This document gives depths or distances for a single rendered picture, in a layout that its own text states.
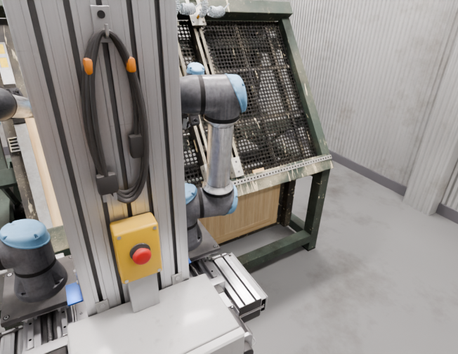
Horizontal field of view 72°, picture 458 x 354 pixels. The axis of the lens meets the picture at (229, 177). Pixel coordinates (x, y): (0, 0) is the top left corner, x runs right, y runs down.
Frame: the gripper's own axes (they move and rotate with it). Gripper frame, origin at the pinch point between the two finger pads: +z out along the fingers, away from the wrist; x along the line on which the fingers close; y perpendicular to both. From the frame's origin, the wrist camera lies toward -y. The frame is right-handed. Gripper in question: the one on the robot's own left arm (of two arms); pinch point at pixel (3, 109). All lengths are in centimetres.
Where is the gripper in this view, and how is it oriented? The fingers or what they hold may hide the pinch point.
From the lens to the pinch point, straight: 178.0
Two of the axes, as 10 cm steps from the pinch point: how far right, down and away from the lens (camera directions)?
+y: -7.0, 5.4, -4.6
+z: -4.5, 1.6, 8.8
